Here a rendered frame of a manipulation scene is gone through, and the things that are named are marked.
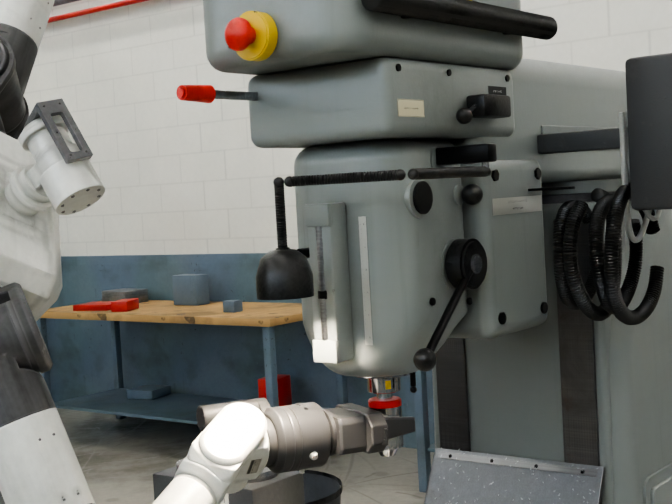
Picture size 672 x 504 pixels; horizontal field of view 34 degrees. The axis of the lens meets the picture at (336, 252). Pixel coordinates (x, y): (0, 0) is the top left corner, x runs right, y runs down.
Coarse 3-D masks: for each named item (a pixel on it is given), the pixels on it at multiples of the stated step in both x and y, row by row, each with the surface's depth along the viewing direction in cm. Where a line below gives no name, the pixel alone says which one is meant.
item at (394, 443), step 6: (372, 408) 154; (390, 408) 153; (396, 408) 154; (384, 414) 153; (390, 414) 153; (396, 414) 154; (396, 438) 154; (402, 438) 155; (390, 444) 154; (396, 444) 154; (402, 444) 155
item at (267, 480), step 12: (264, 468) 170; (156, 480) 176; (168, 480) 175; (252, 480) 167; (264, 480) 168; (276, 480) 168; (288, 480) 170; (300, 480) 172; (156, 492) 177; (240, 492) 165; (252, 492) 164; (264, 492) 165; (276, 492) 168; (288, 492) 170; (300, 492) 172
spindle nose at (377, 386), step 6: (390, 378) 153; (396, 378) 154; (372, 384) 154; (378, 384) 153; (384, 384) 153; (396, 384) 154; (372, 390) 154; (378, 390) 153; (384, 390) 153; (390, 390) 153; (396, 390) 154
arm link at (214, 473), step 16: (224, 416) 141; (240, 416) 142; (256, 416) 142; (208, 432) 138; (224, 432) 139; (240, 432) 140; (256, 432) 141; (192, 448) 137; (208, 448) 137; (224, 448) 137; (240, 448) 138; (256, 448) 141; (192, 464) 136; (208, 464) 136; (224, 464) 136; (240, 464) 137; (208, 480) 136; (224, 480) 136; (224, 496) 138
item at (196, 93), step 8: (184, 88) 138; (192, 88) 139; (200, 88) 140; (208, 88) 141; (184, 96) 138; (192, 96) 139; (200, 96) 140; (208, 96) 141; (216, 96) 143; (224, 96) 144; (232, 96) 145; (240, 96) 146; (248, 96) 148; (256, 96) 149
